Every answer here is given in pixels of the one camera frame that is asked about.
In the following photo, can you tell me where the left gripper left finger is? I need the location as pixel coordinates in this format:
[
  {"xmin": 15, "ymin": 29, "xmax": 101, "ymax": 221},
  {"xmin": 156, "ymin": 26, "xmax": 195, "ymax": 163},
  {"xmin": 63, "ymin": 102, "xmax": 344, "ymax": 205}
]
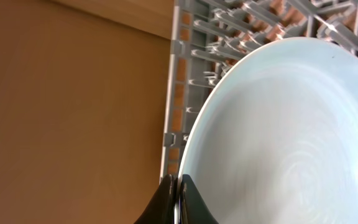
[{"xmin": 134, "ymin": 174, "xmax": 177, "ymax": 224}]

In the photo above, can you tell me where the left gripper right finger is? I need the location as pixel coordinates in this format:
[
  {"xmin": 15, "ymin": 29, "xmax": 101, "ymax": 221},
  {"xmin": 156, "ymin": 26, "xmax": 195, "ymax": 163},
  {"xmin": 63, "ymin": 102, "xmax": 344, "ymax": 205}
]
[{"xmin": 179, "ymin": 174, "xmax": 218, "ymax": 224}]

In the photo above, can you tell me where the large light blue plate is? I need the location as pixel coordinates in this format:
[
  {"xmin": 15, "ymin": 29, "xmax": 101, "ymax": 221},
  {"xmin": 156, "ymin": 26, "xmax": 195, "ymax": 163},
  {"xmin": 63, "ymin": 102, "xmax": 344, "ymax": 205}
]
[{"xmin": 178, "ymin": 37, "xmax": 358, "ymax": 224}]

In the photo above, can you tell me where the grey dishwasher rack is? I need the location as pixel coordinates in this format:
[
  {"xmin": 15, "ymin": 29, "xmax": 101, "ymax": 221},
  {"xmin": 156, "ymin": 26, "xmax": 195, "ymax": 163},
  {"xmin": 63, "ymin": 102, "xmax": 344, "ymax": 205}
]
[{"xmin": 160, "ymin": 0, "xmax": 358, "ymax": 176}]

